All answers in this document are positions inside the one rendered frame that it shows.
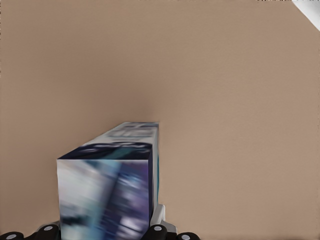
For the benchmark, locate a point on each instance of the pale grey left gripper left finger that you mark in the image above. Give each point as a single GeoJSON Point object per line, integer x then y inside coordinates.
{"type": "Point", "coordinates": [48, 231]}

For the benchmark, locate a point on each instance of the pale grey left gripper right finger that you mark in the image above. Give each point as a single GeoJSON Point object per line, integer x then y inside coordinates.
{"type": "Point", "coordinates": [160, 217]}

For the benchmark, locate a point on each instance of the silver frame post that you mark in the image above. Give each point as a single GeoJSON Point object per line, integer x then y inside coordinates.
{"type": "Point", "coordinates": [310, 12]}

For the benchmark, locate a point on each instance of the blue and white printed box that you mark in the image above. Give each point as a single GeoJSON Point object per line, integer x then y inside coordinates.
{"type": "Point", "coordinates": [105, 190]}

